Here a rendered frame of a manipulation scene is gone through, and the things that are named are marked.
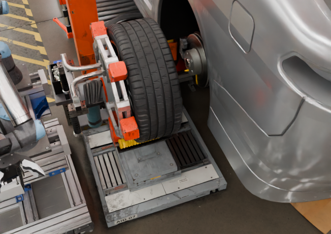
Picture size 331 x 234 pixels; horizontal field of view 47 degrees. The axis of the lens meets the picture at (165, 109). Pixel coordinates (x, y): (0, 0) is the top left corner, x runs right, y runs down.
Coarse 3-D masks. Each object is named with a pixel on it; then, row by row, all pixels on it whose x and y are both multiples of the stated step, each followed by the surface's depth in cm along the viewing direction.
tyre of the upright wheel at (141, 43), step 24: (120, 24) 196; (144, 24) 190; (120, 48) 180; (144, 48) 179; (168, 48) 182; (144, 72) 176; (168, 72) 179; (144, 96) 177; (168, 96) 181; (144, 120) 183; (168, 120) 189
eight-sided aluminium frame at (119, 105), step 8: (96, 40) 191; (104, 40) 192; (96, 48) 206; (104, 48) 213; (112, 48) 186; (96, 56) 216; (104, 56) 181; (112, 56) 181; (104, 64) 182; (112, 88) 179; (120, 88) 183; (112, 104) 228; (120, 104) 179; (128, 104) 180; (120, 112) 182; (128, 112) 184; (112, 120) 220; (120, 136) 196
